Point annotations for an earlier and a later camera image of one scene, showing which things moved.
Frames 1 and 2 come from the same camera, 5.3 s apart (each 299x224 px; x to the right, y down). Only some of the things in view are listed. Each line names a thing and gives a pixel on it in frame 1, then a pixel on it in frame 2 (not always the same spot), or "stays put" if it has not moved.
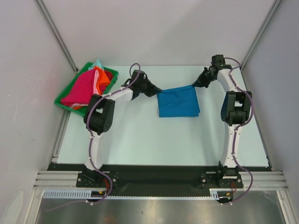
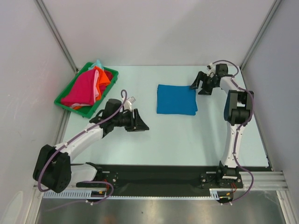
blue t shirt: [178, 102] stays put
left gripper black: [153, 90] to [136, 122]
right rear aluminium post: [274, 8] stays put
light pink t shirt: [96, 88] stays put
